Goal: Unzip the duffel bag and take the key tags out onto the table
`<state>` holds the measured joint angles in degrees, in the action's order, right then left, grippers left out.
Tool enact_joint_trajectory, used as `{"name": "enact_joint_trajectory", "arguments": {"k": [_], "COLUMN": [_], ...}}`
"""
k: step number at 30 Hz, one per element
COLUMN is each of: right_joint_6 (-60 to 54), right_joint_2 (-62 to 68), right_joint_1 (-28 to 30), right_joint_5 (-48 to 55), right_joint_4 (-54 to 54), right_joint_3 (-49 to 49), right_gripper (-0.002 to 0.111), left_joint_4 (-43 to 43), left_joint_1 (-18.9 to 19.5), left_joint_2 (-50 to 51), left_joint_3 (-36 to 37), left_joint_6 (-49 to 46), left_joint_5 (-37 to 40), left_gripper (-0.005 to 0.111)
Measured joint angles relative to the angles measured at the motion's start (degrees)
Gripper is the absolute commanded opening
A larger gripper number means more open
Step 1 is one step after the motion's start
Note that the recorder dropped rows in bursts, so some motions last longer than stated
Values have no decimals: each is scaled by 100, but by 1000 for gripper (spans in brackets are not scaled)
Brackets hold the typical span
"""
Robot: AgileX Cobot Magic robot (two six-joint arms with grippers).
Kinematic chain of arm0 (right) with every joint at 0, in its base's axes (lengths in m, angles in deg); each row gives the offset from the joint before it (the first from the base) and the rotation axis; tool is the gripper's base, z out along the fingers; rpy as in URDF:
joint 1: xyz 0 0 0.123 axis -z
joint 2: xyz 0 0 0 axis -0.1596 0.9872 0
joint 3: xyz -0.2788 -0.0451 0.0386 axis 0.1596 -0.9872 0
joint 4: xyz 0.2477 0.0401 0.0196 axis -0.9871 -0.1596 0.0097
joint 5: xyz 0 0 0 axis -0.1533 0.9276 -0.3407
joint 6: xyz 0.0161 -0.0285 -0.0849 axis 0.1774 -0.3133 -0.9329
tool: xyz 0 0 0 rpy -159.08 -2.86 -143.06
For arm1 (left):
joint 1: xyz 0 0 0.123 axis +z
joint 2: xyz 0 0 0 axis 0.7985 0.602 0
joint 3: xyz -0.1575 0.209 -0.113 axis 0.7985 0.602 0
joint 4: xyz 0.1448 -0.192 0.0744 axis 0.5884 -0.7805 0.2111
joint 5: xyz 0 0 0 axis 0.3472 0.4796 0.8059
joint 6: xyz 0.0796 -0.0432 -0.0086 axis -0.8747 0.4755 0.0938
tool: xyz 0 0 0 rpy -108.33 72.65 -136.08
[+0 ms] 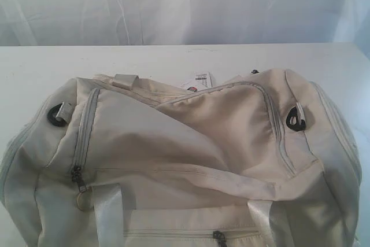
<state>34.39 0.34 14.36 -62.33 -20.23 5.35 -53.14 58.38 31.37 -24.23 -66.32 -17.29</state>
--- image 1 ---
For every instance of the beige duffel bag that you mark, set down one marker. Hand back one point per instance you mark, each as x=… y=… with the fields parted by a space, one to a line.
x=265 y=160

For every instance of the white paper hang tag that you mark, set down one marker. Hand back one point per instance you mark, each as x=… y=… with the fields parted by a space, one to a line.
x=198 y=81

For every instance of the white backdrop curtain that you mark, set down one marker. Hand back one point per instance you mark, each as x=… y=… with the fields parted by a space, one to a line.
x=182 y=22

